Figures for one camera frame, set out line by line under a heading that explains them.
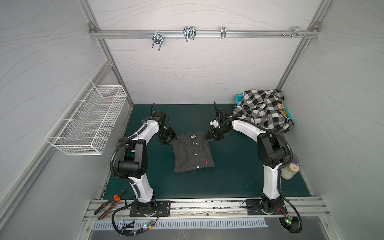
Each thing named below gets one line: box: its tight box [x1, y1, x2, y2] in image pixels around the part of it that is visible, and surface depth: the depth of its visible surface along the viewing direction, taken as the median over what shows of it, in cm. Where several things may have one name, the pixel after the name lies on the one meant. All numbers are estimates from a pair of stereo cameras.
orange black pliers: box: [94, 189, 126, 221], surface depth 75 cm
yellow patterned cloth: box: [277, 102, 287, 117], surface depth 106 cm
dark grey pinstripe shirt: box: [172, 131, 215, 173], surface depth 92 cm
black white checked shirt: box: [233, 89, 295, 133], surface depth 106 cm
